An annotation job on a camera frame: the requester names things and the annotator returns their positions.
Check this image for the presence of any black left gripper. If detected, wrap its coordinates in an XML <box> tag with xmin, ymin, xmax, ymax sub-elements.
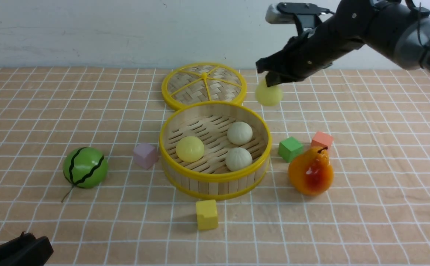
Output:
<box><xmin>0</xmin><ymin>232</ymin><xmax>54</xmax><ymax>266</ymax></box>

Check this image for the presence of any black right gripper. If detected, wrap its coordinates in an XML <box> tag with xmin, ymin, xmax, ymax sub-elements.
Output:
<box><xmin>255</xmin><ymin>17</ymin><xmax>364</xmax><ymax>87</ymax></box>

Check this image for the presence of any yellow bun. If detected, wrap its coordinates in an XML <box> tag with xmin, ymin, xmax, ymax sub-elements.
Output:
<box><xmin>255</xmin><ymin>79</ymin><xmax>284</xmax><ymax>107</ymax></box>
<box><xmin>176</xmin><ymin>136</ymin><xmax>205</xmax><ymax>163</ymax></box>

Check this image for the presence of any white bun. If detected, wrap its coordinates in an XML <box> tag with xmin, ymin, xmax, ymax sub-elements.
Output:
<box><xmin>227</xmin><ymin>122</ymin><xmax>253</xmax><ymax>145</ymax></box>
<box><xmin>225</xmin><ymin>147</ymin><xmax>253</xmax><ymax>172</ymax></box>

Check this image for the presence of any white bun front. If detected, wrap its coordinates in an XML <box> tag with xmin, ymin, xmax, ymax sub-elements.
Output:
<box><xmin>225</xmin><ymin>147</ymin><xmax>253</xmax><ymax>172</ymax></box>

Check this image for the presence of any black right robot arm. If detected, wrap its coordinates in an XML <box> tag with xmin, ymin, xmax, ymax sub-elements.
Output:
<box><xmin>255</xmin><ymin>0</ymin><xmax>430</xmax><ymax>86</ymax></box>

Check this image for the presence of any woven bamboo steamer lid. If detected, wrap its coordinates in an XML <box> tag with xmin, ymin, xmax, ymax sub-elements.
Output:
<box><xmin>161</xmin><ymin>62</ymin><xmax>247</xmax><ymax>110</ymax></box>

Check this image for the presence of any bamboo steamer tray yellow rim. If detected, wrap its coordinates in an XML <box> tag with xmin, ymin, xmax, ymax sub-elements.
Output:
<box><xmin>159</xmin><ymin>102</ymin><xmax>272</xmax><ymax>201</ymax></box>

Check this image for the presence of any green wooden cube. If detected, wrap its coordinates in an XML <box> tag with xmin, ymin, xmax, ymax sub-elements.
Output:
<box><xmin>278</xmin><ymin>136</ymin><xmax>304</xmax><ymax>163</ymax></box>

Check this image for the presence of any orange wooden cube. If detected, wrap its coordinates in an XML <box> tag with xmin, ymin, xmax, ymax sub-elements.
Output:
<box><xmin>311</xmin><ymin>131</ymin><xmax>333</xmax><ymax>149</ymax></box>

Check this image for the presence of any green toy watermelon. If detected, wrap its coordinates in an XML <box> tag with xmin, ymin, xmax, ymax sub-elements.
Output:
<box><xmin>61</xmin><ymin>147</ymin><xmax>108</xmax><ymax>202</ymax></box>

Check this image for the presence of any orange toy pear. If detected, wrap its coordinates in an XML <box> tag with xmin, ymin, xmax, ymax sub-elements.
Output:
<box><xmin>288</xmin><ymin>146</ymin><xmax>334</xmax><ymax>197</ymax></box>

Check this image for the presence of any checkered orange tablecloth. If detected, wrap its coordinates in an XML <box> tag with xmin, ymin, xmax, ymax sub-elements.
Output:
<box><xmin>0</xmin><ymin>67</ymin><xmax>430</xmax><ymax>266</ymax></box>

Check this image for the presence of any pink wooden cube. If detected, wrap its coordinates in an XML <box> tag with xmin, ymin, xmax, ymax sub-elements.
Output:
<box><xmin>133</xmin><ymin>143</ymin><xmax>159</xmax><ymax>170</ymax></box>

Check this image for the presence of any yellow wooden cube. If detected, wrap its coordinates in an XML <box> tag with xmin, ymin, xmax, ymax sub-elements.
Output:
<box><xmin>196</xmin><ymin>199</ymin><xmax>219</xmax><ymax>231</ymax></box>

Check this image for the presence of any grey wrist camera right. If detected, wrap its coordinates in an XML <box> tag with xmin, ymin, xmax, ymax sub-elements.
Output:
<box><xmin>265</xmin><ymin>3</ymin><xmax>335</xmax><ymax>34</ymax></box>

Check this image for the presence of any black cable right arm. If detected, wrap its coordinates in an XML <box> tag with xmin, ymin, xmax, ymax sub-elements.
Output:
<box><xmin>403</xmin><ymin>0</ymin><xmax>430</xmax><ymax>71</ymax></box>

